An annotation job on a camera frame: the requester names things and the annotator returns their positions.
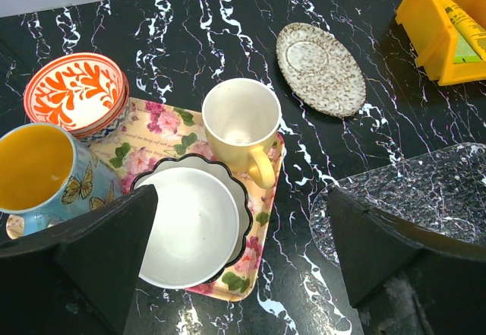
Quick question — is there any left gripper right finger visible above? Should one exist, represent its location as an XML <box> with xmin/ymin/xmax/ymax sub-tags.
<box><xmin>327</xmin><ymin>188</ymin><xmax>485</xmax><ymax>334</ymax></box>

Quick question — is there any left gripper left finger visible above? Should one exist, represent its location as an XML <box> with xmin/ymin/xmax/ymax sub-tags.
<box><xmin>1</xmin><ymin>185</ymin><xmax>158</xmax><ymax>334</ymax></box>

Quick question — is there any yellow toothpaste tube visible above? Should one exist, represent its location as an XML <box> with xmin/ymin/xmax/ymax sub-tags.
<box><xmin>439</xmin><ymin>0</ymin><xmax>485</xmax><ymax>61</ymax></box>

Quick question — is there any clear acrylic tray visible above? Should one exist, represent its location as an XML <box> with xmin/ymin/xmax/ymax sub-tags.
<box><xmin>309</xmin><ymin>143</ymin><xmax>485</xmax><ymax>266</ymax></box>

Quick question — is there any floral serving tray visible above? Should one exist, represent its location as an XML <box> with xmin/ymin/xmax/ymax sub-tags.
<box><xmin>5</xmin><ymin>97</ymin><xmax>286</xmax><ymax>302</ymax></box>

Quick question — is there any green toothpaste tube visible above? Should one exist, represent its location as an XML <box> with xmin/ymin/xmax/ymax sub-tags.
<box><xmin>453</xmin><ymin>32</ymin><xmax>482</xmax><ymax>64</ymax></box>

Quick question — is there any blue butterfly mug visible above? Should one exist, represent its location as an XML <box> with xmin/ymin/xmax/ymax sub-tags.
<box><xmin>1</xmin><ymin>123</ymin><xmax>122</xmax><ymax>239</ymax></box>

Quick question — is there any white scalloped bowl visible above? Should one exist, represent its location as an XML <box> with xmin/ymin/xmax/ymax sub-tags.
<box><xmin>131</xmin><ymin>153</ymin><xmax>253</xmax><ymax>289</ymax></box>

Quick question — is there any orange patterned bowl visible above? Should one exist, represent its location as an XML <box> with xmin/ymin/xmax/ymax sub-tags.
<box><xmin>24</xmin><ymin>52</ymin><xmax>129</xmax><ymax>142</ymax></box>

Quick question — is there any speckled saucer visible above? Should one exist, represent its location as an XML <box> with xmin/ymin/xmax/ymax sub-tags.
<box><xmin>276</xmin><ymin>22</ymin><xmax>367</xmax><ymax>118</ymax></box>

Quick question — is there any yellow mug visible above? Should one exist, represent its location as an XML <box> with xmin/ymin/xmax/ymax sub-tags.
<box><xmin>201</xmin><ymin>77</ymin><xmax>282</xmax><ymax>189</ymax></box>

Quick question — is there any yellow bin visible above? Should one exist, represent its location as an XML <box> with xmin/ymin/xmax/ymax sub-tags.
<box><xmin>396</xmin><ymin>0</ymin><xmax>485</xmax><ymax>86</ymax></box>

